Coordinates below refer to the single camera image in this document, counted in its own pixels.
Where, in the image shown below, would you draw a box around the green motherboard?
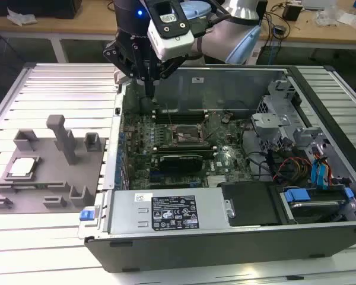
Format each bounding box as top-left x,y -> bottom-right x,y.
120,111 -> 255,191

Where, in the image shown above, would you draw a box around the tall black box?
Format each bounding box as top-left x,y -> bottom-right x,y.
256,0 -> 269,23

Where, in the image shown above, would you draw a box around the red yellow wire bundle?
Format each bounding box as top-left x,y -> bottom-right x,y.
272,156 -> 313,182

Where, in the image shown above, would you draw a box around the silver chipset heatsink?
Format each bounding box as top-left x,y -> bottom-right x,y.
206,175 -> 228,188

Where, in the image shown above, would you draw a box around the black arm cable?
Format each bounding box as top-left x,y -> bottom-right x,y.
207,0 -> 259,33

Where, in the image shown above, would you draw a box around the black graphics card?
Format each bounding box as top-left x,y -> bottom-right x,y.
158,153 -> 205,173

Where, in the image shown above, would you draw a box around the silver CPU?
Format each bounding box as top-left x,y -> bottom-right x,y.
8,156 -> 38,178

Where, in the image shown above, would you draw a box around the wooden desk white legs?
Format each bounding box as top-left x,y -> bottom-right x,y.
0,0 -> 356,64

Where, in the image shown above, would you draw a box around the white crumpled plastic bag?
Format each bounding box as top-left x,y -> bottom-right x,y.
6,7 -> 39,26

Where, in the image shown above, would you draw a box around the CPU socket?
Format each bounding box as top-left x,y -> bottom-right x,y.
171,123 -> 209,146

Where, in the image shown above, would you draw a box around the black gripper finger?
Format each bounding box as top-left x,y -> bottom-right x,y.
103,41 -> 150,98
150,56 -> 185,98

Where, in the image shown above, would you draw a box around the clear plastic bags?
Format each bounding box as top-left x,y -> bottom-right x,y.
313,5 -> 345,28

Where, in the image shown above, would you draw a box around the silver metal disk bay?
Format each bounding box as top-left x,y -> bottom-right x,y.
250,112 -> 289,151

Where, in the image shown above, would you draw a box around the silver power supply unit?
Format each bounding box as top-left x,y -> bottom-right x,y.
108,189 -> 231,235

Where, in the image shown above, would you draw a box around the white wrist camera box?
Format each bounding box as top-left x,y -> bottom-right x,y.
147,0 -> 196,62

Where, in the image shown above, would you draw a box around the hard disk blue carrier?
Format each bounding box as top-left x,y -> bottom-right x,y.
280,186 -> 354,226

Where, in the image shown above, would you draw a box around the black plastic drive cover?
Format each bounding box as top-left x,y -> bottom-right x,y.
218,181 -> 281,229

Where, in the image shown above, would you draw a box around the large black box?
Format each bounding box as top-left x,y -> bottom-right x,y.
0,0 -> 83,19

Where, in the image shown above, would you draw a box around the thin metal locking lever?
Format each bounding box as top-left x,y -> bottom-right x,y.
206,118 -> 218,141
164,103 -> 175,128

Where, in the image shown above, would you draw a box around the grey parts rack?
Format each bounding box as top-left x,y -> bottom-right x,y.
0,114 -> 108,215

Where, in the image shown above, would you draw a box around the open black PC case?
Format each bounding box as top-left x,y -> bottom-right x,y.
77,64 -> 356,273

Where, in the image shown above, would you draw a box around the green RAM stick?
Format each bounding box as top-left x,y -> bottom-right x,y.
8,182 -> 53,190

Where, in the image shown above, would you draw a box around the pale grey case handle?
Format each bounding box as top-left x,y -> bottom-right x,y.
112,69 -> 131,86

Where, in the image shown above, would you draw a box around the blue flat wire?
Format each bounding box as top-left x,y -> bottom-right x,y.
320,163 -> 333,190
310,159 -> 323,188

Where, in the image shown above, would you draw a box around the small black box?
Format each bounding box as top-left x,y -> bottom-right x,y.
281,3 -> 303,22

